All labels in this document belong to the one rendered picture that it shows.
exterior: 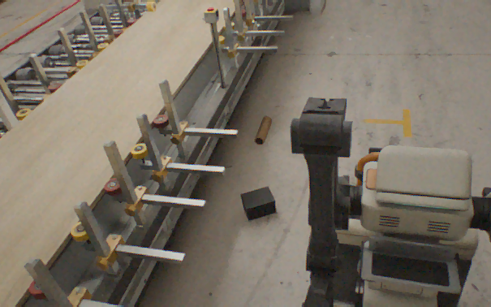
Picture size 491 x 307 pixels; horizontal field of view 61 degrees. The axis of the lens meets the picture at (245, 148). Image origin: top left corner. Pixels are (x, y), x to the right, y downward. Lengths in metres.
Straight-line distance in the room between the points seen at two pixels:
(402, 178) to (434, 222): 0.20
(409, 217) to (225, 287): 1.51
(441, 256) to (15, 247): 1.49
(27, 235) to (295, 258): 1.46
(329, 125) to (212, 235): 2.08
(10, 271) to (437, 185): 1.44
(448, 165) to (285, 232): 1.74
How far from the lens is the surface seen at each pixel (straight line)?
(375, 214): 1.19
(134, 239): 1.91
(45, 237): 1.81
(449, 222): 1.21
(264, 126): 3.45
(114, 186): 1.88
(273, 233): 2.69
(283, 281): 2.48
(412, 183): 1.06
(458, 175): 1.08
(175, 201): 1.78
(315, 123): 0.75
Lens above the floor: 2.05
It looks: 38 degrees down
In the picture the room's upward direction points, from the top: 9 degrees counter-clockwise
